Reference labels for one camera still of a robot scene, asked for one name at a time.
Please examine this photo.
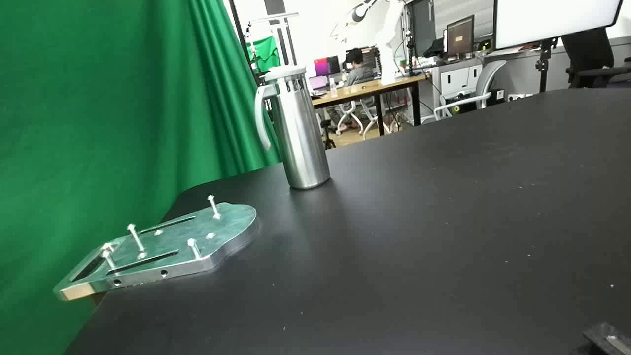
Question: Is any silver thermos flask lid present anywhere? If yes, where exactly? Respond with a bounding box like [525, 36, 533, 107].
[261, 63, 310, 83]

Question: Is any stainless steel thermos flask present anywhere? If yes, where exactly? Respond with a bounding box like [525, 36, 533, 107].
[253, 63, 334, 193]

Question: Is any grey metal mounting plate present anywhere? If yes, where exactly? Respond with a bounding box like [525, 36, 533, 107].
[54, 201, 261, 304]

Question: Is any wooden desk with black legs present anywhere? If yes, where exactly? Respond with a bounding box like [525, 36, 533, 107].
[310, 73, 431, 138]

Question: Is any silver bolt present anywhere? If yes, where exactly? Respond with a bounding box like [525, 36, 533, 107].
[99, 241, 121, 272]
[206, 193, 224, 223]
[125, 223, 149, 257]
[186, 237, 204, 262]

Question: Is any pink lit computer monitor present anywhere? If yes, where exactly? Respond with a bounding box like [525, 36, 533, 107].
[312, 55, 344, 79]

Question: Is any seated person with dark hair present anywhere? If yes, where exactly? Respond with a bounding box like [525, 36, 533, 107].
[342, 45, 378, 87]

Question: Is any white cabinet desk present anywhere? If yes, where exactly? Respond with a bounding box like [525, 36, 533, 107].
[421, 53, 510, 124]

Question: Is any black monitor back panel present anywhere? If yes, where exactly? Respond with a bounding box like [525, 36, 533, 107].
[407, 0, 441, 59]

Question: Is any dark framed box monitor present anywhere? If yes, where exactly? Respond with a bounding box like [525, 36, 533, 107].
[445, 14, 478, 57]

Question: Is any green backdrop curtain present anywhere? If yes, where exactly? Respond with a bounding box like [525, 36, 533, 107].
[0, 0, 287, 355]

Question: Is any black tripod stand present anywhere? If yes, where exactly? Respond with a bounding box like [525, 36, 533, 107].
[535, 38, 559, 95]

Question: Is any large white screen panel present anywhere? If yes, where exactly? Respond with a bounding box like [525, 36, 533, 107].
[494, 0, 626, 51]

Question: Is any black office chair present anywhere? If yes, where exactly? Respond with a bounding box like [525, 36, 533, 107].
[561, 26, 631, 91]

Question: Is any aluminium frame post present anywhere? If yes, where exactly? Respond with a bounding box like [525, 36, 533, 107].
[263, 0, 301, 69]

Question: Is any grey metal bracket piece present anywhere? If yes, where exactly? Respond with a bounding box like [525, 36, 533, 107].
[583, 322, 631, 355]

